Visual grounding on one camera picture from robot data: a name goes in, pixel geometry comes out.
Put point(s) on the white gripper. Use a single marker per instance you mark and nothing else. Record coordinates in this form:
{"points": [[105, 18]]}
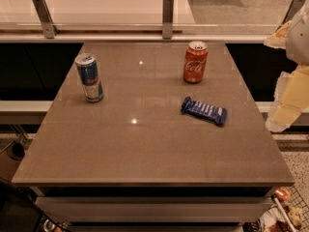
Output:
{"points": [[299, 39]]}

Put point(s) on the red coca-cola can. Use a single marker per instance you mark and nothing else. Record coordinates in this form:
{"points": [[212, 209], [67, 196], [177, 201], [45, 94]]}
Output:
{"points": [[195, 61]]}

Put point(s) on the blue silver red bull can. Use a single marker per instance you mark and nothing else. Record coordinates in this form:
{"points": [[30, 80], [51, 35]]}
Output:
{"points": [[87, 68]]}

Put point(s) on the blue snack bar wrapper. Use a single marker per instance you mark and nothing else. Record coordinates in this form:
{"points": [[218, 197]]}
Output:
{"points": [[204, 111]]}

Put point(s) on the white drawer cabinet front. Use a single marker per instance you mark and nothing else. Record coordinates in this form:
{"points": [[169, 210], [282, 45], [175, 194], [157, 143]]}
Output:
{"points": [[154, 209]]}

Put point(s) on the dark round object at left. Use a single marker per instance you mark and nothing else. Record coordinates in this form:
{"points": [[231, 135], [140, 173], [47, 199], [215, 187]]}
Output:
{"points": [[15, 151]]}

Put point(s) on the right metal railing bracket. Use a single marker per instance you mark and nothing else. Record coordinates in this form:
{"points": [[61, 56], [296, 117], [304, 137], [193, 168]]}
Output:
{"points": [[298, 8]]}

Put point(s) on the metal railing bracket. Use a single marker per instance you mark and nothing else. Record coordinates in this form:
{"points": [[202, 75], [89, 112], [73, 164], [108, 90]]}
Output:
{"points": [[298, 8], [48, 28], [167, 19]]}

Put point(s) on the middle metal railing bracket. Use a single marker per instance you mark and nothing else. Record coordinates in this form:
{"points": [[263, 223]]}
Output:
{"points": [[167, 19]]}

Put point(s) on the wire basket with snacks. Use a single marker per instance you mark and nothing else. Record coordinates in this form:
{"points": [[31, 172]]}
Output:
{"points": [[289, 213]]}

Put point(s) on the left metal railing bracket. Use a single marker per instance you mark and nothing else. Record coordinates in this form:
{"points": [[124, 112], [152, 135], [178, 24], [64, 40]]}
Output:
{"points": [[48, 28]]}

